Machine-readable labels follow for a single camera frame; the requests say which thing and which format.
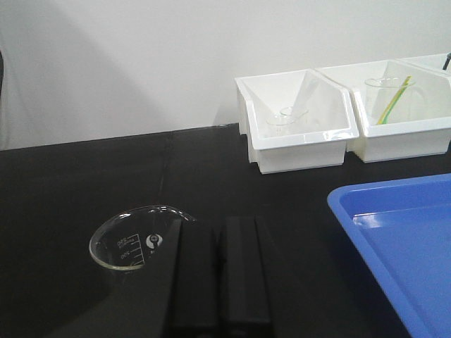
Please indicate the white bin left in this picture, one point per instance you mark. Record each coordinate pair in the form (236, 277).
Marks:
(318, 139)

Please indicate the glass beaker in middle bin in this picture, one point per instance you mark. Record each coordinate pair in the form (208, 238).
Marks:
(389, 99)

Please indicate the white bin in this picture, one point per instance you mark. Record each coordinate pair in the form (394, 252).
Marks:
(318, 139)
(427, 129)
(432, 62)

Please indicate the white bin right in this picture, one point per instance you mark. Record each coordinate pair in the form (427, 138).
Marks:
(432, 62)

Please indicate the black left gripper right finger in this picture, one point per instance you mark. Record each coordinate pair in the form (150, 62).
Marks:
(244, 309)

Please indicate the small glassware in left bin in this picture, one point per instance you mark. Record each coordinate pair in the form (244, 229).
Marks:
(278, 122)

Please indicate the white bin middle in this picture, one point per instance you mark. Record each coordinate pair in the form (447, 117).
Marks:
(427, 129)

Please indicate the glass beaker on counter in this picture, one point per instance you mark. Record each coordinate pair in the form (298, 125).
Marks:
(128, 240)

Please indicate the blue plastic tray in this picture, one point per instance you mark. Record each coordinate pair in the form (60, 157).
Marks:
(401, 229)

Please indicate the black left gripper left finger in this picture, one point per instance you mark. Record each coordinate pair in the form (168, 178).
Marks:
(193, 310)

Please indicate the black wire tripod stand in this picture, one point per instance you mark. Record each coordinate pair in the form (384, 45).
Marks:
(447, 62)

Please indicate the green yellow stirrers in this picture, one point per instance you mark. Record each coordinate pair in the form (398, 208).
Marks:
(388, 109)

